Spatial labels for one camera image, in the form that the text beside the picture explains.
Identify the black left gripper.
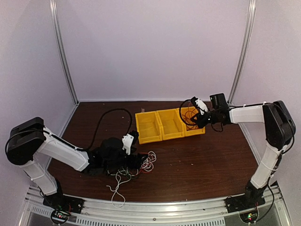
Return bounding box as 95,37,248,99
103,148,149,171

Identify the thick red cable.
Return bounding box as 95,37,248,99
180,107,200,131

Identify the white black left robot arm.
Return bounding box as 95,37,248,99
5,117,148,209

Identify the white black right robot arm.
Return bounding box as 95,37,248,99
188,93,296,208

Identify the yellow bin right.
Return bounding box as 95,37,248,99
176,106,206,137

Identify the yellow bin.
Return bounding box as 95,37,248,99
157,108,184,140
176,106,206,137
135,111,163,145

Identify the yellow bin middle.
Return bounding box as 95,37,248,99
157,108,184,140

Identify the yellow bin left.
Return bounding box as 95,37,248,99
135,111,163,145

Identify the left circuit board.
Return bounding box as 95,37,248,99
50,210,71,225

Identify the circuit board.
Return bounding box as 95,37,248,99
50,210,71,225
239,210,259,224

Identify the right circuit board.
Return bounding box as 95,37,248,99
239,210,259,224

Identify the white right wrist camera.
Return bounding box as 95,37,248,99
190,97,208,115

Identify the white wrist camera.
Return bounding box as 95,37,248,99
190,97,208,115
122,130,139,155

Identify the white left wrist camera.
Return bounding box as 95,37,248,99
122,130,139,155

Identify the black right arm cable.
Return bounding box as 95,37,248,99
179,98,296,208

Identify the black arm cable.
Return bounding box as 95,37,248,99
47,108,133,153
179,98,296,208

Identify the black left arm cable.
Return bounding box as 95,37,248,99
47,108,133,153

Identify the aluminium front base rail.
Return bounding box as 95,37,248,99
16,186,293,226

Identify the aluminium right corner post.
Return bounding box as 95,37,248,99
228,0,256,104

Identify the aluminium corner post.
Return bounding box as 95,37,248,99
49,0,79,105
228,0,256,104

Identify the aluminium left corner post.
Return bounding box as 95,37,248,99
49,0,79,105

